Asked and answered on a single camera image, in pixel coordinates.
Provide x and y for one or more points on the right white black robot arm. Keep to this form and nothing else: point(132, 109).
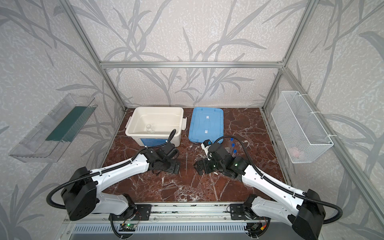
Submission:
point(305, 212)

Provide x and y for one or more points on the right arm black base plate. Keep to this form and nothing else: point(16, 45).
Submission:
point(239, 212)

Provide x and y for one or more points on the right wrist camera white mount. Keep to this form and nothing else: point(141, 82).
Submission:
point(205, 146)

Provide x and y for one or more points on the pink item in basket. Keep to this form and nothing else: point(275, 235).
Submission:
point(295, 152)

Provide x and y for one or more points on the clear acrylic wall shelf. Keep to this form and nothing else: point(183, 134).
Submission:
point(47, 142)

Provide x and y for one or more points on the small clear glass beaker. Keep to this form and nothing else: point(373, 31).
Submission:
point(150, 129)

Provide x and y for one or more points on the green circuit board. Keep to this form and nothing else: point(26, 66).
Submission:
point(128, 227)

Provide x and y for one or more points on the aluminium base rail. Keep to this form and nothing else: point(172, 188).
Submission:
point(189, 211)

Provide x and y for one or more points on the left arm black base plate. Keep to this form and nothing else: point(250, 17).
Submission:
point(137, 213)

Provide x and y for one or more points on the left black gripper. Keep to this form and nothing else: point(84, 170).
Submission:
point(167, 165)

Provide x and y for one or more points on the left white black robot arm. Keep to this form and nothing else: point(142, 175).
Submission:
point(84, 194)

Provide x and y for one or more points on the blue plastic bin lid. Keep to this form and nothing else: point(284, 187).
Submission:
point(206, 124)

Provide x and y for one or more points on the white wire mesh basket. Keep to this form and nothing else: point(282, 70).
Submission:
point(299, 127)

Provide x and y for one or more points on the black metal tweezers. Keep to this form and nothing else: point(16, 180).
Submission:
point(170, 186)

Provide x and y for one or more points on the white plastic storage bin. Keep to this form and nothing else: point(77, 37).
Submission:
point(164, 121)

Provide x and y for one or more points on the blue capped test tube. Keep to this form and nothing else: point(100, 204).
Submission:
point(232, 146)
point(235, 154)

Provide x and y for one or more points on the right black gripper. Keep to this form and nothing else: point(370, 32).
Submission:
point(207, 164)

